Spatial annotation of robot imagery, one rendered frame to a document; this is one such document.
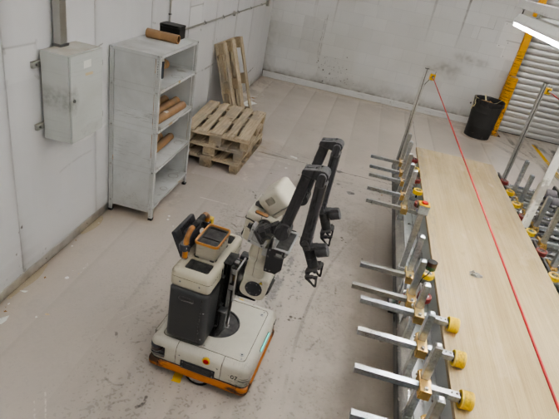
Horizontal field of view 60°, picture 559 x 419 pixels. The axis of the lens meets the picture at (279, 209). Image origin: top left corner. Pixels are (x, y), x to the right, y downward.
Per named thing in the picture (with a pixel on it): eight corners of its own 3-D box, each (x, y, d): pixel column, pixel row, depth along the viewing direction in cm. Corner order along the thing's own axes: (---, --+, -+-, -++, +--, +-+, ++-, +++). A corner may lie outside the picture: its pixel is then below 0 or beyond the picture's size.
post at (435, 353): (402, 421, 225) (435, 346, 202) (401, 414, 228) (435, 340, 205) (408, 422, 225) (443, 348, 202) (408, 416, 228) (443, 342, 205)
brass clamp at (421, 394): (415, 397, 208) (418, 390, 205) (413, 374, 219) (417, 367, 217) (429, 401, 207) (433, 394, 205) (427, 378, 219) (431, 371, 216)
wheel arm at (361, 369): (353, 372, 213) (354, 367, 211) (353, 367, 216) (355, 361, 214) (466, 405, 208) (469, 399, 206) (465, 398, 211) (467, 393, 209)
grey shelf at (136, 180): (107, 209, 464) (109, 44, 390) (148, 174, 542) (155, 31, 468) (150, 220, 459) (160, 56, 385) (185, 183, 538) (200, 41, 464)
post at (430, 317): (398, 384, 248) (429, 313, 225) (398, 379, 251) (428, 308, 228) (405, 386, 248) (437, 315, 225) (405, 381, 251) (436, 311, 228)
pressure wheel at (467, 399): (464, 391, 205) (458, 386, 213) (459, 410, 205) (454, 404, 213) (478, 396, 205) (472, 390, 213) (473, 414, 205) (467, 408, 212)
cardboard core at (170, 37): (145, 28, 430) (177, 35, 428) (149, 27, 437) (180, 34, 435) (145, 37, 434) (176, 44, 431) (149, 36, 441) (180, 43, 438)
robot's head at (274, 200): (255, 200, 258) (276, 188, 252) (267, 185, 277) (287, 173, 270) (270, 222, 261) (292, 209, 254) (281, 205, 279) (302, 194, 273)
